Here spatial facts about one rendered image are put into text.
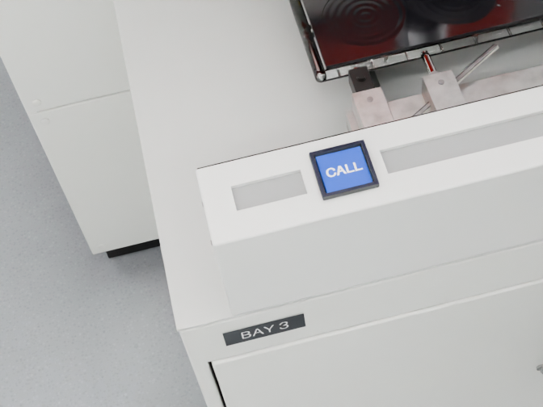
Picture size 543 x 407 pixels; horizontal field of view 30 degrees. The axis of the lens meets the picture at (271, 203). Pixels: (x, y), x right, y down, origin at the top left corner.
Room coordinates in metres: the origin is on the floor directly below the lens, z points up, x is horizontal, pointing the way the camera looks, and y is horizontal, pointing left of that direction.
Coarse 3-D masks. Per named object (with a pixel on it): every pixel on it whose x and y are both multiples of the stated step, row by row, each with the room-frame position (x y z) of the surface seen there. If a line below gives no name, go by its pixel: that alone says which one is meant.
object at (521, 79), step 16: (480, 80) 0.73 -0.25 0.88; (496, 80) 0.72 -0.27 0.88; (512, 80) 0.72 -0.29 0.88; (528, 80) 0.72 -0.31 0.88; (416, 96) 0.72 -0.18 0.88; (464, 96) 0.71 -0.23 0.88; (480, 96) 0.71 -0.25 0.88; (352, 112) 0.71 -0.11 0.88; (400, 112) 0.70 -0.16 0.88; (352, 128) 0.69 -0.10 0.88
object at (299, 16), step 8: (288, 0) 0.89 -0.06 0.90; (296, 0) 0.88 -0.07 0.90; (296, 8) 0.87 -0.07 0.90; (296, 16) 0.86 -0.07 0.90; (304, 16) 0.85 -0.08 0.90; (304, 32) 0.83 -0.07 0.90; (304, 40) 0.82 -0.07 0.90; (312, 40) 0.81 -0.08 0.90; (312, 48) 0.80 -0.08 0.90; (312, 56) 0.79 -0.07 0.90; (312, 64) 0.78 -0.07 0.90; (320, 64) 0.77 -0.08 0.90; (320, 72) 0.76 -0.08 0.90; (320, 80) 0.75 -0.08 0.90
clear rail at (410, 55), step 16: (480, 32) 0.78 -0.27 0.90; (496, 32) 0.77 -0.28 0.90; (512, 32) 0.77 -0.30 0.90; (528, 32) 0.77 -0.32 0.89; (416, 48) 0.77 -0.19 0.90; (432, 48) 0.77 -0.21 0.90; (448, 48) 0.77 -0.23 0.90; (352, 64) 0.76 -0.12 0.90; (368, 64) 0.76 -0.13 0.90; (384, 64) 0.76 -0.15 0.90
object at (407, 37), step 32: (320, 0) 0.88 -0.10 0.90; (352, 0) 0.87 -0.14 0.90; (384, 0) 0.86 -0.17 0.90; (416, 0) 0.85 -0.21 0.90; (448, 0) 0.84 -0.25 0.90; (480, 0) 0.83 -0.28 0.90; (512, 0) 0.82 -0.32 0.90; (320, 32) 0.82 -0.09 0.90; (352, 32) 0.82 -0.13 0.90; (384, 32) 0.81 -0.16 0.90; (416, 32) 0.80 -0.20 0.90; (448, 32) 0.79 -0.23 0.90
